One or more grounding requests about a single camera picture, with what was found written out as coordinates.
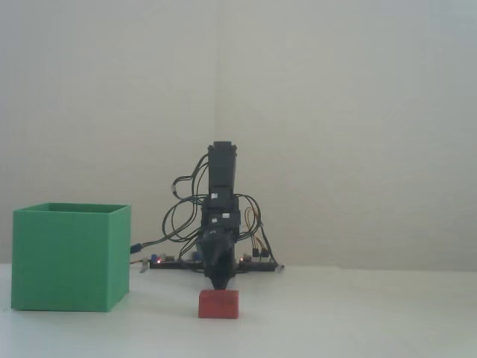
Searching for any black cable with blue plug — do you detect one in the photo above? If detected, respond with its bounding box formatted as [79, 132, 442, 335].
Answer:
[129, 227, 204, 256]

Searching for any green plastic bin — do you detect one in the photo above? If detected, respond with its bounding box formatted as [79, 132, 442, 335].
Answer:
[10, 202, 132, 313]

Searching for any red block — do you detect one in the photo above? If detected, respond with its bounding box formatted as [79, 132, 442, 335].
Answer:
[197, 289, 239, 320]

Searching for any coloured jumper wire bundle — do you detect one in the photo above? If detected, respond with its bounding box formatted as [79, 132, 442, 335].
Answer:
[244, 207, 280, 270]

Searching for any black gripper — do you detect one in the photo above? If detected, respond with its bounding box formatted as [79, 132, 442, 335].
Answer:
[196, 208, 243, 291]

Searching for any black base electronics board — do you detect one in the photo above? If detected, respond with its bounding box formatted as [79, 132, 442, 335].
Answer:
[148, 253, 279, 273]

